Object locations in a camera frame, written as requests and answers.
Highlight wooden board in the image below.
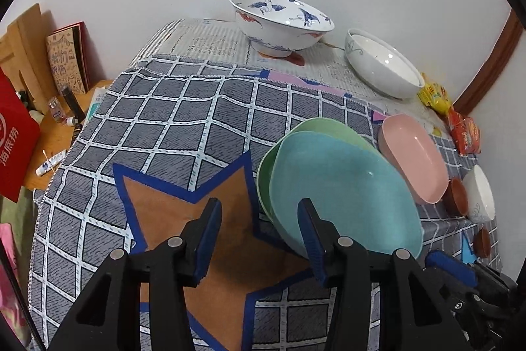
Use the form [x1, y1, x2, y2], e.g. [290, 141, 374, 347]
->
[0, 3, 58, 105]

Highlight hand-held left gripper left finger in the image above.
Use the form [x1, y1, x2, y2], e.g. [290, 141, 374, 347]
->
[48, 197, 223, 351]

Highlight brown doodle notebook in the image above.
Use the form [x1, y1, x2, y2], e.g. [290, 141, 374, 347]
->
[45, 26, 89, 94]

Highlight small white bowl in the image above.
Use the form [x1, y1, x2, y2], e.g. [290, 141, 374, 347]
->
[462, 164, 495, 223]

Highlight red paper bag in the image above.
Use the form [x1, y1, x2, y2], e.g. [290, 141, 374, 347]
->
[0, 65, 42, 201]

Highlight red chip bag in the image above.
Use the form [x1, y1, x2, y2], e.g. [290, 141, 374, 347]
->
[447, 107, 481, 156]

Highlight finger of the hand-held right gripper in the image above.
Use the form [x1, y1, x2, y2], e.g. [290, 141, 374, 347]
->
[425, 250, 516, 294]

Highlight white paper packet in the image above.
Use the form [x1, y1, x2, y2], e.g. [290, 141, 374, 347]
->
[84, 87, 109, 119]

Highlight white bowl with grey vine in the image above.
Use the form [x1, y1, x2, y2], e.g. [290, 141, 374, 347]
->
[344, 28, 425, 100]

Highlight teal plate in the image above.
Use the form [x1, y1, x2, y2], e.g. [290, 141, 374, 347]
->
[269, 131, 424, 259]

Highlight brown wooden trim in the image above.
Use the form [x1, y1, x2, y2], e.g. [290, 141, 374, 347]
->
[454, 10, 524, 115]

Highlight small brown dish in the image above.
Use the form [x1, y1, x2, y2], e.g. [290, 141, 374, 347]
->
[473, 228, 491, 258]
[447, 177, 469, 217]

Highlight pink cloth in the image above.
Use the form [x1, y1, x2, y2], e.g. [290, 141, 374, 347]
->
[0, 223, 31, 335]

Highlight newsprint pattern cloth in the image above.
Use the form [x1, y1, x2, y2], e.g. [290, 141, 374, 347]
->
[137, 19, 448, 130]

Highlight white tube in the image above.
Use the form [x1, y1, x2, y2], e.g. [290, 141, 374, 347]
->
[36, 149, 67, 177]

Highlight large blue crane bowl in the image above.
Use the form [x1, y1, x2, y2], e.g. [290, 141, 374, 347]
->
[229, 0, 335, 59]

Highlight small clear bottle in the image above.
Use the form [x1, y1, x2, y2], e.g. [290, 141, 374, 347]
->
[47, 96, 66, 123]

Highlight pink oval dish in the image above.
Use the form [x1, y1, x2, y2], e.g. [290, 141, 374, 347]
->
[377, 113, 450, 205]

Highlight red book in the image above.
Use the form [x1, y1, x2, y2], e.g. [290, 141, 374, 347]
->
[51, 21, 92, 88]

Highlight green cloth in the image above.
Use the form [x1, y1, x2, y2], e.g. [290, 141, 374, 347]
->
[0, 188, 42, 228]

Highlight green plate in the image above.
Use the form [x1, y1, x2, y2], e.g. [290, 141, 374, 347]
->
[257, 117, 376, 224]

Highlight black cylinder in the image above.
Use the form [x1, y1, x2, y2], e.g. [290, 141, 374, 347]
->
[61, 87, 85, 125]

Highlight yellow chip bag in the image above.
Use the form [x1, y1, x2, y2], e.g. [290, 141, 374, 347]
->
[418, 73, 453, 115]

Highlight grey checked cloth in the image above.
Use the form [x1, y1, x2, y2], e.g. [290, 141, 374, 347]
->
[31, 55, 504, 351]

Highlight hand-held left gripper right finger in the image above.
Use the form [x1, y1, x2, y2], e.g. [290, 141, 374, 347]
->
[297, 198, 473, 351]

